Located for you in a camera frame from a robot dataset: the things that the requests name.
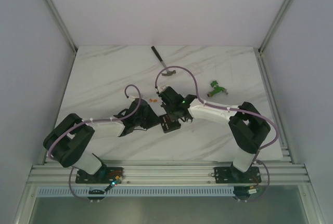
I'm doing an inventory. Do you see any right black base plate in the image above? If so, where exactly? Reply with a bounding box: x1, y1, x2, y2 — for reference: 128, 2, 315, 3
212, 166, 262, 184

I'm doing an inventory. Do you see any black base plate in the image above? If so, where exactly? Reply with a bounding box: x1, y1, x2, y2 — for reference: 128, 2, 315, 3
75, 167, 123, 184
212, 166, 262, 184

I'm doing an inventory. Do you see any left aluminium frame post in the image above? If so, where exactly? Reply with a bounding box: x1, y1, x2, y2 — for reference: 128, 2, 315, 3
43, 0, 78, 54

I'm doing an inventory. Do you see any aluminium mounting rail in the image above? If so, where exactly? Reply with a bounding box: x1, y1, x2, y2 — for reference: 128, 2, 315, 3
27, 159, 311, 186

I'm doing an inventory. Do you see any grey slotted cable duct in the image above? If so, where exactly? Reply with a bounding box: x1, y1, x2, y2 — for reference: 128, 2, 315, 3
36, 187, 300, 198

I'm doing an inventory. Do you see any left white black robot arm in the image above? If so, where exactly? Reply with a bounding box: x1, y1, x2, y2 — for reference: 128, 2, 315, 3
43, 98, 160, 183

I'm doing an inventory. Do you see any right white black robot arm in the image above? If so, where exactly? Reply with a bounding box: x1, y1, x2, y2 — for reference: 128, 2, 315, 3
156, 86, 271, 182

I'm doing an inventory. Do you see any aluminium frame post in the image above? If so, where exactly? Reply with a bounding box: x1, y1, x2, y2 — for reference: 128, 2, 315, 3
43, 0, 78, 54
258, 0, 293, 55

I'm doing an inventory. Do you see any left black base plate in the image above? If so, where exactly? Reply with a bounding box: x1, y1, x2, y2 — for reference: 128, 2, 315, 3
75, 167, 123, 184

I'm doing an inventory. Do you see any claw hammer black handle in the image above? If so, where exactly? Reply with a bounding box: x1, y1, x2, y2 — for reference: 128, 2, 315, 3
151, 46, 176, 76

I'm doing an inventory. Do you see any right aluminium frame post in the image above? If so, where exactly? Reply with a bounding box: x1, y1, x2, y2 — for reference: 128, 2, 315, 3
258, 0, 293, 55

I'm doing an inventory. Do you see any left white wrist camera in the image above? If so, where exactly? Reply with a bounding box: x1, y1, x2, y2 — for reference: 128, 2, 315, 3
127, 95, 140, 102

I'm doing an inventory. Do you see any black fuse box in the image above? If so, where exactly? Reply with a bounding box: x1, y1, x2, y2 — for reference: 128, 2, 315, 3
159, 114, 181, 134

